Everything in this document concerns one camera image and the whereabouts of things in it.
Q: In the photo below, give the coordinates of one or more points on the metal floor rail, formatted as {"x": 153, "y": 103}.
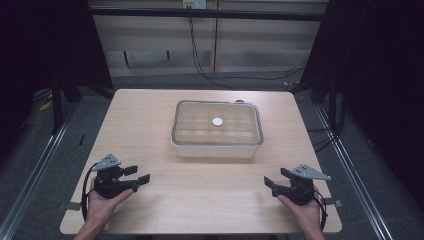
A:
{"x": 353, "y": 173}
{"x": 30, "y": 173}

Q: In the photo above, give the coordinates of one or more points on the grey tape tab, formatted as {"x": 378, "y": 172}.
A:
{"x": 333, "y": 202}
{"x": 70, "y": 206}

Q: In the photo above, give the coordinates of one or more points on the yellow tape piece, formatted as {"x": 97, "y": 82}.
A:
{"x": 45, "y": 106}

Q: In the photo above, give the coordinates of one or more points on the person's left hand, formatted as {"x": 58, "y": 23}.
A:
{"x": 100, "y": 208}

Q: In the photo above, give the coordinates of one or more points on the transparent container lid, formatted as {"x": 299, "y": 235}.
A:
{"x": 216, "y": 122}

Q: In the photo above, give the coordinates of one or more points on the small black floor piece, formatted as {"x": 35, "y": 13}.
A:
{"x": 81, "y": 139}

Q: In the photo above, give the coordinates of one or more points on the black horizontal metal bar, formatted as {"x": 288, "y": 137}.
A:
{"x": 206, "y": 14}

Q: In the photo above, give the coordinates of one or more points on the dark curtain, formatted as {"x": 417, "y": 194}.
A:
{"x": 376, "y": 66}
{"x": 40, "y": 46}

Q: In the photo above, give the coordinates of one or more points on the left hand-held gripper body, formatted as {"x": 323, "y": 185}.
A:
{"x": 106, "y": 185}

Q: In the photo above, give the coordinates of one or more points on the white rectangular food container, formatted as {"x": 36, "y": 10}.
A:
{"x": 213, "y": 150}

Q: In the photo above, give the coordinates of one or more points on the person's right hand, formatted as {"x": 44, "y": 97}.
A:
{"x": 305, "y": 213}

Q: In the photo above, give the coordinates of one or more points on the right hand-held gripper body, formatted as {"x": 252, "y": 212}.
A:
{"x": 300, "y": 190}

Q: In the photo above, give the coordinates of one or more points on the white wall outlet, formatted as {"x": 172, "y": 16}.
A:
{"x": 194, "y": 4}

